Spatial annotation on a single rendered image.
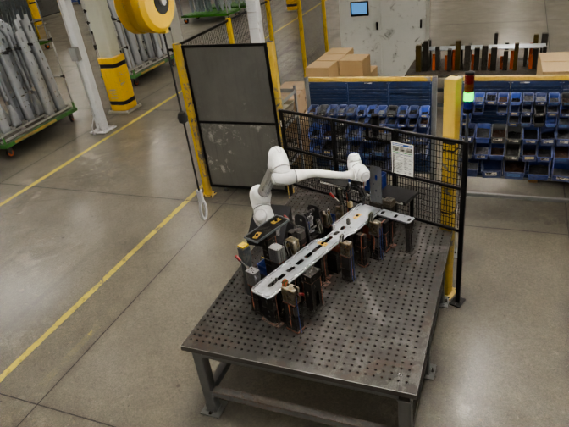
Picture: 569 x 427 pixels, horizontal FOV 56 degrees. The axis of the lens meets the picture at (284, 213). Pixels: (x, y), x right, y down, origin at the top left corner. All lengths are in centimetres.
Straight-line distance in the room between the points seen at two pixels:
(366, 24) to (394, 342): 791
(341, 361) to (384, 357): 27
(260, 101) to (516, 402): 404
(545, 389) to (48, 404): 383
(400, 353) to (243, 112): 381
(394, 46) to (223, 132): 494
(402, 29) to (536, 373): 742
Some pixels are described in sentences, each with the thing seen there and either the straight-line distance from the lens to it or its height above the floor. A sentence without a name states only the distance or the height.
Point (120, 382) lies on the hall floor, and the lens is 484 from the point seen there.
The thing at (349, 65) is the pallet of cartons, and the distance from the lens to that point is 870.
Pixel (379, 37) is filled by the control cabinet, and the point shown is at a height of 88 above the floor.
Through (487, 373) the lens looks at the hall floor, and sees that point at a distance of 451.
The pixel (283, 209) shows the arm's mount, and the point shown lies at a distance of 467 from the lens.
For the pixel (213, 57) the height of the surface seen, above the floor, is 184.
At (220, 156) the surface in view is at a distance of 689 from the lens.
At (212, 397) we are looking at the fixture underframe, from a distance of 422.
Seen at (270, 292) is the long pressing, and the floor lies 100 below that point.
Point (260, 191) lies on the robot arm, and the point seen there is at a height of 122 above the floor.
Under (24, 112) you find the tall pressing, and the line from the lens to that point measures 1129.
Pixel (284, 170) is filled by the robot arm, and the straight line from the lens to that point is 399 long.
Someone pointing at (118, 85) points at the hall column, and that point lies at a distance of 1134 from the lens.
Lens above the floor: 324
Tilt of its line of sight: 30 degrees down
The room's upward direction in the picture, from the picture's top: 8 degrees counter-clockwise
